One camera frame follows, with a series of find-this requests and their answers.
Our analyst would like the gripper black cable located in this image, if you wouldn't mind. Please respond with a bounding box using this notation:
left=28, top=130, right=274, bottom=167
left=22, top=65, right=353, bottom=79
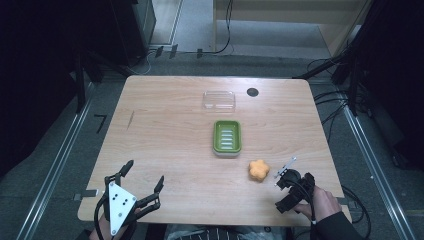
left=93, top=194, right=110, bottom=240
left=289, top=179, right=317, bottom=240

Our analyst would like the person's right hand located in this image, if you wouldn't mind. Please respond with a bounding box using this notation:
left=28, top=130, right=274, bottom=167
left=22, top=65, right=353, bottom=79
left=292, top=185, right=343, bottom=223

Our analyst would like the light wooden frame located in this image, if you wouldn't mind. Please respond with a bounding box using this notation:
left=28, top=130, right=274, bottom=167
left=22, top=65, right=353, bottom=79
left=212, top=0, right=373, bottom=58

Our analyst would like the black metal stand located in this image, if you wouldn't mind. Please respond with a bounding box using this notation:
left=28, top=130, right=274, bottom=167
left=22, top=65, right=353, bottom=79
left=292, top=0, right=401, bottom=118
left=71, top=49, right=134, bottom=115

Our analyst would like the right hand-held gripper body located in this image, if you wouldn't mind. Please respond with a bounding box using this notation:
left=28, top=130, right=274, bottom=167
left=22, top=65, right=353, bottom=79
left=274, top=156, right=317, bottom=202

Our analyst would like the black floor cable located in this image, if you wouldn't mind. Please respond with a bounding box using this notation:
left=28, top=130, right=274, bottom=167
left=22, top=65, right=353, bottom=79
left=312, top=58, right=355, bottom=143
left=341, top=184, right=372, bottom=240

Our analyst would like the black hanging cable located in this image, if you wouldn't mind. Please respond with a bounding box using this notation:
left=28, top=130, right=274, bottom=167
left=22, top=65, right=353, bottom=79
left=186, top=0, right=235, bottom=56

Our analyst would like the green soap dish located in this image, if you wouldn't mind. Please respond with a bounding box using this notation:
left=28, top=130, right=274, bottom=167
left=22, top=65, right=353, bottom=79
left=212, top=119, right=243, bottom=159

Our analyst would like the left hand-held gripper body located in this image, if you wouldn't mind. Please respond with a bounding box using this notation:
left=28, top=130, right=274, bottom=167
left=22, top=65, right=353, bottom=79
left=103, top=177, right=139, bottom=238

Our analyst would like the black cabinet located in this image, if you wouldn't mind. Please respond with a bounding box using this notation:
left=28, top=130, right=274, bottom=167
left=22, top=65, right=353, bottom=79
left=109, top=0, right=158, bottom=68

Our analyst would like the grey tape strip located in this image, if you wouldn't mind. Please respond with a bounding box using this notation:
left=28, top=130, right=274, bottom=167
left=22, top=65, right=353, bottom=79
left=72, top=188, right=100, bottom=202

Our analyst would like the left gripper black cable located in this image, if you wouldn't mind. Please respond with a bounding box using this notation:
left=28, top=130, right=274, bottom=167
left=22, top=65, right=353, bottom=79
left=93, top=194, right=110, bottom=240

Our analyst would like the person's left hand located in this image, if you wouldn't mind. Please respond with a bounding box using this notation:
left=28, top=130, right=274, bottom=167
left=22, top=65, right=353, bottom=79
left=88, top=213, right=116, bottom=240

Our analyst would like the black tape mark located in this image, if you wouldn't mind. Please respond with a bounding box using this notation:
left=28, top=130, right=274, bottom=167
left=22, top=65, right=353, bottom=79
left=93, top=113, right=108, bottom=135

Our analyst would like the dark curtain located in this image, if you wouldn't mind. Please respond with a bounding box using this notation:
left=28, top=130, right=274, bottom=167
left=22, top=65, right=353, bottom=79
left=346, top=0, right=424, bottom=172
left=0, top=0, right=116, bottom=178

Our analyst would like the white cable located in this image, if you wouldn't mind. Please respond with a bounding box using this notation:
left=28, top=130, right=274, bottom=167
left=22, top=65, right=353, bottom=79
left=128, top=49, right=158, bottom=76

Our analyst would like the metal floor rail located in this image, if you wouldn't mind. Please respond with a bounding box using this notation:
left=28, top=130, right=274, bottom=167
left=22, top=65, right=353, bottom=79
left=341, top=99, right=417, bottom=240
left=15, top=81, right=96, bottom=240

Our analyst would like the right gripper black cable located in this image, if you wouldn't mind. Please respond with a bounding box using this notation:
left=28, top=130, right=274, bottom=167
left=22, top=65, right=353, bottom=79
left=289, top=179, right=317, bottom=240

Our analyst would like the clear plastic lid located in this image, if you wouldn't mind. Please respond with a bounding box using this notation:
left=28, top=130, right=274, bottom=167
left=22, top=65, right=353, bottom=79
left=201, top=90, right=237, bottom=113

